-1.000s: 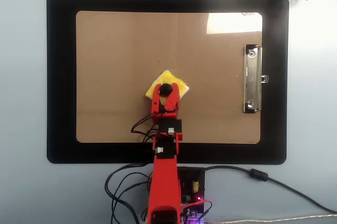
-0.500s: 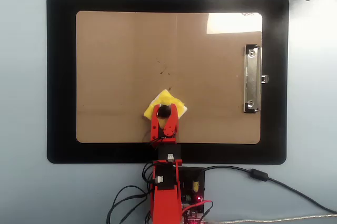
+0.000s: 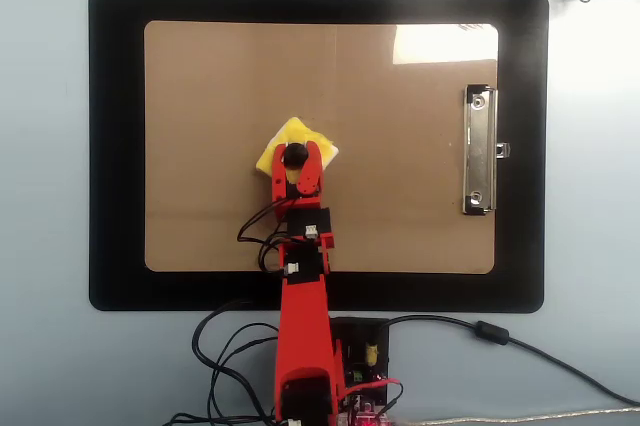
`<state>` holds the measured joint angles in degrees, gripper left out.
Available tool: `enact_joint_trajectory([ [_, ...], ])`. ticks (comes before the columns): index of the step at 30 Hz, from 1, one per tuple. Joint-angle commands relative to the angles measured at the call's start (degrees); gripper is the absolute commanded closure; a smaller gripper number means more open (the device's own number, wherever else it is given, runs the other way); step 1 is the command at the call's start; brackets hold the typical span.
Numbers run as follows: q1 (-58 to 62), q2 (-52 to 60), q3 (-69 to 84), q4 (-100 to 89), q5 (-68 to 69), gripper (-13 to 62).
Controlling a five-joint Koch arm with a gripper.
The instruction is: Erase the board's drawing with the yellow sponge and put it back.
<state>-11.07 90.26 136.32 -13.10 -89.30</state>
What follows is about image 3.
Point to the brown clipboard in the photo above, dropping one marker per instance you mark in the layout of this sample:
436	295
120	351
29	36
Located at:
400	171

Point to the black rectangular desk mat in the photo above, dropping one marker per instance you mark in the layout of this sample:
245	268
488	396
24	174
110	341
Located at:
115	146

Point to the yellow sponge with black knob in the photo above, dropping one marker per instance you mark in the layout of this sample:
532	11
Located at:
295	132

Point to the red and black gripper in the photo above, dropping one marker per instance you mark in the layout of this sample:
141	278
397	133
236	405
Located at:
307	221

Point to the silver metal clipboard clip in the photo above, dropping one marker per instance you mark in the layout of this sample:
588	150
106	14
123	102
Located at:
479	156

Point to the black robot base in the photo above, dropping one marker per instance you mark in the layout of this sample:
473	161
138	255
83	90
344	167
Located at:
372	336

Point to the red robot arm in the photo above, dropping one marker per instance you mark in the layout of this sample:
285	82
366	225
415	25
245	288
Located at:
302	326

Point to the controller board with red LED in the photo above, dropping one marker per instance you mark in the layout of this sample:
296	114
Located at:
367	408

